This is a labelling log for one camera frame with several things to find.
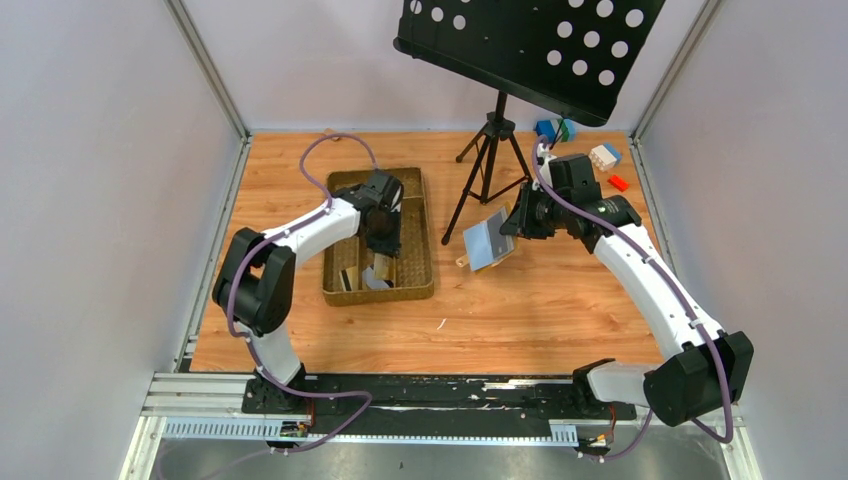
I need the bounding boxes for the beige illustrated card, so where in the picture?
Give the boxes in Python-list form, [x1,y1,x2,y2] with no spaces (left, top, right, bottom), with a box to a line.
[372,254,395,287]

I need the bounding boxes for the white card with black stripe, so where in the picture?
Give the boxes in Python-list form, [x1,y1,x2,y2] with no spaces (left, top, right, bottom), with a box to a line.
[339,268,357,292]

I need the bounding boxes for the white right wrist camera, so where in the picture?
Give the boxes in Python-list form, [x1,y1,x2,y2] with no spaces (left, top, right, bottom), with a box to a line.
[534,143,555,188]

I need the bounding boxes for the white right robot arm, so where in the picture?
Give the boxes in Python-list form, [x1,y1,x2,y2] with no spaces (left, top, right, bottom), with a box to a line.
[500,147,754,426]

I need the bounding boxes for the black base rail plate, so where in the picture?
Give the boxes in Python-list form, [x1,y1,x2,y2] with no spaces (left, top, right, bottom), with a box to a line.
[241,373,637,438]

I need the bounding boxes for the black music stand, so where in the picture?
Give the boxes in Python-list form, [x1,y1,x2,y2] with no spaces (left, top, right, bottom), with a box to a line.
[393,0,664,244]

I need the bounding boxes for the white blue toy block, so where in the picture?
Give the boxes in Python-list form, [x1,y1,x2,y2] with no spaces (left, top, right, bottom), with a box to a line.
[588,143,623,172]

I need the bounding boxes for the red toy block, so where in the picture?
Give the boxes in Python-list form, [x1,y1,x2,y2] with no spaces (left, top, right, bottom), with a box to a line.
[608,175,630,192]

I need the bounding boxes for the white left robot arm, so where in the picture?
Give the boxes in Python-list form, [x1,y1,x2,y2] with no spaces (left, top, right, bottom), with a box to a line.
[211,169,404,396]

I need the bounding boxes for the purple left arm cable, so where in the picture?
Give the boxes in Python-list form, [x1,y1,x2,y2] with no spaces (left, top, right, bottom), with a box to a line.
[151,133,379,480]

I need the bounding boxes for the yellow leather card holder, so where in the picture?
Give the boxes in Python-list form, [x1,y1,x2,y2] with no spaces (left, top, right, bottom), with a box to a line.
[455,203,517,273]

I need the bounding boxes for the woven straw divided tray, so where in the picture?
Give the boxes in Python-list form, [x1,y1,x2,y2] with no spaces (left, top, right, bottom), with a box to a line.
[322,167,435,307]

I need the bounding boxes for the dark grey card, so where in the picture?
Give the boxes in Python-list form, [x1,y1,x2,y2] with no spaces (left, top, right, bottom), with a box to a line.
[486,207,516,264]

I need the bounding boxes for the blue green toy block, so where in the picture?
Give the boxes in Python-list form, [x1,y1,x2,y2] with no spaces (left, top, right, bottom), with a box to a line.
[533,118,577,143]

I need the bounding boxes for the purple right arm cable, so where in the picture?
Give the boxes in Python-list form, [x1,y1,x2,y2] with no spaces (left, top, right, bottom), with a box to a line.
[531,135,735,463]

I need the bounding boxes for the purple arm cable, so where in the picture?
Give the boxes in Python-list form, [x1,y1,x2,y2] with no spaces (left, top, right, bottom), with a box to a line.
[151,133,379,480]
[531,135,735,463]

